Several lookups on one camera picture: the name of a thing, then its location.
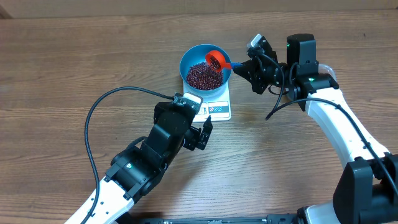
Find black cable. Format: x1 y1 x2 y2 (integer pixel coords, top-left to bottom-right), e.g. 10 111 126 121
254 46 398 194
80 86 175 224

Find left black cable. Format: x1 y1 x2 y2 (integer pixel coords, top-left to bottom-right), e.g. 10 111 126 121
80 86 175 224

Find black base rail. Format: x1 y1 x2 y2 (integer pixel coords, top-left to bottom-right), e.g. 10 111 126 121
116 214 306 224

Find blue bowl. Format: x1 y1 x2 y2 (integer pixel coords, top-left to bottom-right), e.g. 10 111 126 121
180 44 231 98

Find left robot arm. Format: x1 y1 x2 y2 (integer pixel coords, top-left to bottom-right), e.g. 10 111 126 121
67 96 213 223

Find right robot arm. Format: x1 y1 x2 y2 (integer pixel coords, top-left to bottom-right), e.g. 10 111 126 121
233 34 397 223

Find clear plastic container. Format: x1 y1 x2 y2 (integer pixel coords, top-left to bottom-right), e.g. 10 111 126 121
318 63 337 81

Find white digital kitchen scale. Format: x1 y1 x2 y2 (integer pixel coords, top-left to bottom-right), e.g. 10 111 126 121
183 82 231 123

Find red measuring scoop blue handle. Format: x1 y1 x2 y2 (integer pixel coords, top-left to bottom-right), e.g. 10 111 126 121
205 50 240 72

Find right black cable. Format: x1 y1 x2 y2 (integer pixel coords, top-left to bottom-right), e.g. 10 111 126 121
254 46 398 194

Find red beans in bowl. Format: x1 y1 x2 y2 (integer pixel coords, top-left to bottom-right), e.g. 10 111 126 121
186 62 223 90

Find red beans in scoop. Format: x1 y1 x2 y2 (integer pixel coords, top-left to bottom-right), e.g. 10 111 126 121
210 56 221 72

